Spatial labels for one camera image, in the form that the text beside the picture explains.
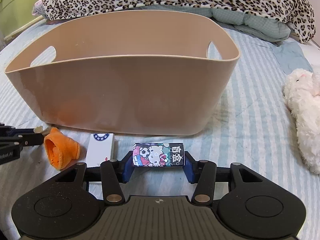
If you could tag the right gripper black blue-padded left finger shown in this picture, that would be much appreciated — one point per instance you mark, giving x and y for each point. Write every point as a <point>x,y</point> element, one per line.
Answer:
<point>113,173</point>

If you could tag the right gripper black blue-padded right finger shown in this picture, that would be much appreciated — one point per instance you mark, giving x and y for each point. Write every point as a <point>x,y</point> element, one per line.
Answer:
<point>203,174</point>

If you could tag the Hello Kitty blind box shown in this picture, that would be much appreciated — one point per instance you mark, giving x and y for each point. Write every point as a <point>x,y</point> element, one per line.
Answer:
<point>158,154</point>

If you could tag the orange knitted pouch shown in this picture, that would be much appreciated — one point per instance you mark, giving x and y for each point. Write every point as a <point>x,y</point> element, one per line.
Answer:
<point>60,149</point>

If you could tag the white rectangular box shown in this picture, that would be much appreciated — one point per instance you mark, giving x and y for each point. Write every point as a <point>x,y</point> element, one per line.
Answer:
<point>100,149</point>

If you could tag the small wooden sticks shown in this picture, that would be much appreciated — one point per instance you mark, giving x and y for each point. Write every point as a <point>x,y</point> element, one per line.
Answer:
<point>42,130</point>

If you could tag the light blue striped bedsheet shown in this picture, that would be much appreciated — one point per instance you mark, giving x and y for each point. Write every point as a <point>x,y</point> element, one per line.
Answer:
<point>250,125</point>

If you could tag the beige plastic storage basket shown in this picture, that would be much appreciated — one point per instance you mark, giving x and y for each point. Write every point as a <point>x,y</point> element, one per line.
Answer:
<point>145,72</point>

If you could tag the white fluffy plush toy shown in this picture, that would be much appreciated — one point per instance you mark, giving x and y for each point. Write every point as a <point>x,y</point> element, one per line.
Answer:
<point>301,95</point>

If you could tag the green plastic storage box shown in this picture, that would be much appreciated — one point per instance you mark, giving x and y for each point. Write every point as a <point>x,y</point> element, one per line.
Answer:
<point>15,14</point>

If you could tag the teal quilted duvet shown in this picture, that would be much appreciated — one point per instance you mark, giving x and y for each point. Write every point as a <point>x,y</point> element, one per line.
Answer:
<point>263,28</point>

